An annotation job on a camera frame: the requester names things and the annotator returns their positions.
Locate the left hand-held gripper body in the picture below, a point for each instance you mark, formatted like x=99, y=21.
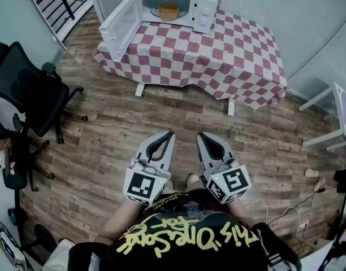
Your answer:
x=140, y=185

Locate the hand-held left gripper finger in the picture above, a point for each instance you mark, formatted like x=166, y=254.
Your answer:
x=146, y=147
x=168, y=157

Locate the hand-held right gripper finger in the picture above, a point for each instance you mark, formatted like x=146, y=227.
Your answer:
x=204, y=159
x=225, y=151

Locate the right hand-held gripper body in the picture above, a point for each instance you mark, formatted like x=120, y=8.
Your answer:
x=232, y=182

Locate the white microwave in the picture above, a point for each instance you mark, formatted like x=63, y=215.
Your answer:
x=119, y=30

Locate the yellow rectangular dish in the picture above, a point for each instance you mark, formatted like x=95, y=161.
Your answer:
x=168, y=12

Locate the person's right forearm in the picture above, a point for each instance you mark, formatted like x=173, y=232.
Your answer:
x=241, y=210

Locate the person's left forearm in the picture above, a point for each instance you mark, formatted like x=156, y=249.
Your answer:
x=119, y=216

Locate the person's right cream shoe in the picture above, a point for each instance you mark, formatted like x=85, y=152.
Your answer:
x=194, y=181

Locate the person's cream shoe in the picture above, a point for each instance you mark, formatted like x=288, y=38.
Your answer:
x=194, y=181
x=169, y=185

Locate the person's left cream shoe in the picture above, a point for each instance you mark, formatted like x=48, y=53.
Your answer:
x=169, y=185

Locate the person's black printed shirt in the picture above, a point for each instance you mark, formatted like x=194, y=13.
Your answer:
x=190, y=244

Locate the white power strip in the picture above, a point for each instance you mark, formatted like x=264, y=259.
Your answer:
x=303, y=225

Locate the red white checkered tablecloth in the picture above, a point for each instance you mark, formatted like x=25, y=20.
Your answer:
x=212, y=58

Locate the black round stand base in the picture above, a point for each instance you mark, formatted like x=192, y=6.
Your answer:
x=45, y=238

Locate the black office chair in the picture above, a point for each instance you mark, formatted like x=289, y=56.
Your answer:
x=40, y=103
x=17, y=176

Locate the white side table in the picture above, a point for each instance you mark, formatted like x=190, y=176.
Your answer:
x=338, y=106

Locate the black and yellow device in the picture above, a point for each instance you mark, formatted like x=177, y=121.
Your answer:
x=342, y=236

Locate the glass turntable plate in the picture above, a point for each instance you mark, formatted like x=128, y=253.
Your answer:
x=184, y=13

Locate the grey patterned device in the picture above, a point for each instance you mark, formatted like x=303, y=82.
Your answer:
x=9, y=247

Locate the black metal railing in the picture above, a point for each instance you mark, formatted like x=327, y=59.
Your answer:
x=60, y=1

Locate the white table frame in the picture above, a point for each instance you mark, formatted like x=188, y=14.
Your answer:
x=139, y=90

